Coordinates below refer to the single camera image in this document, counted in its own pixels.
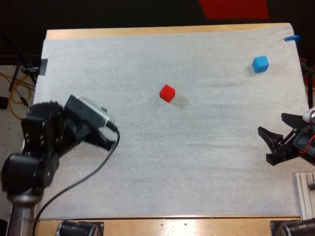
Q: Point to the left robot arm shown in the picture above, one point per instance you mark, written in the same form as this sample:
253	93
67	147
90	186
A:
37	137

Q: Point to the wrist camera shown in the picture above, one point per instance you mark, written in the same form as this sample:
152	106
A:
310	115
88	110

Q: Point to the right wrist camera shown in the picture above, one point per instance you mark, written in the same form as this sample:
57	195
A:
310	115

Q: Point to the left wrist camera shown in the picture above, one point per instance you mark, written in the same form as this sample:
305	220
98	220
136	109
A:
88	110

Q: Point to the ribbed aluminium rail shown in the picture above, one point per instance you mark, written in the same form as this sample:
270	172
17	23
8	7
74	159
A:
305	196

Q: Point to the blue cube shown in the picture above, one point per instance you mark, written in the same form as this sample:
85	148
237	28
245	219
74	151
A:
260	64

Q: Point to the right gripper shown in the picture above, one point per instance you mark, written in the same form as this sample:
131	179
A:
301	143

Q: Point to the red cube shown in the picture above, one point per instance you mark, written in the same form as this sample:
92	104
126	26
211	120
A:
167	93

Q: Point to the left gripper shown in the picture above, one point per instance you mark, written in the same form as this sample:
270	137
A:
81	132

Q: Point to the dark clamp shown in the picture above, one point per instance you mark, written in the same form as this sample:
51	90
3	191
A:
43	67

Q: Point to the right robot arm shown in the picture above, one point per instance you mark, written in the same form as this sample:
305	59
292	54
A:
295	228

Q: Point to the blue clip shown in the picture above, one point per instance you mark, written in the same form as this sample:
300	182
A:
292	38

